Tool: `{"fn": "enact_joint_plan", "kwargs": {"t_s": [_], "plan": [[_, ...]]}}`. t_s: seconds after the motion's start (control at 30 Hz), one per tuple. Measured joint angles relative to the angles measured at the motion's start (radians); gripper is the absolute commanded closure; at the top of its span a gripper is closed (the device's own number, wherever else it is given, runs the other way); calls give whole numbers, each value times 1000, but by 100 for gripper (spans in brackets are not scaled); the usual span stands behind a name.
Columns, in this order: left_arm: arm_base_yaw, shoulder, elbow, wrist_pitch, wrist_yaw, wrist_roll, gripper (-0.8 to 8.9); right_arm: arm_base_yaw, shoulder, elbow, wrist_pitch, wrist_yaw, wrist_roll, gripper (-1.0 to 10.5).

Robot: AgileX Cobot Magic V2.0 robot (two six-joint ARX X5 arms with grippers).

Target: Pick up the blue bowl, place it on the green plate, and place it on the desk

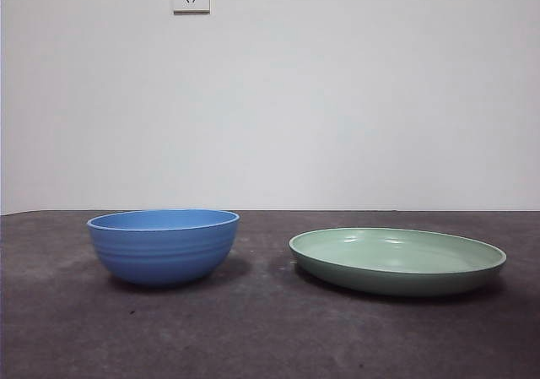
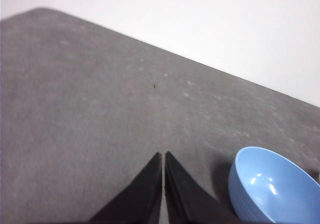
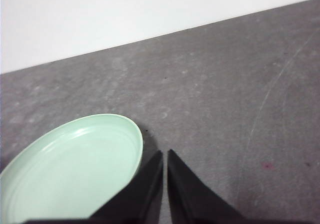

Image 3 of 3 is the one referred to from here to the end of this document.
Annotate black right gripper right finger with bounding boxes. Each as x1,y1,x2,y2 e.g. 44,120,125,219
166,149,251,224

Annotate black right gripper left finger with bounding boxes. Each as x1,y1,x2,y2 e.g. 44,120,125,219
87,150,164,224

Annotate green plate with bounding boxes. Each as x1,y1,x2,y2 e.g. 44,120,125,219
0,113,145,224

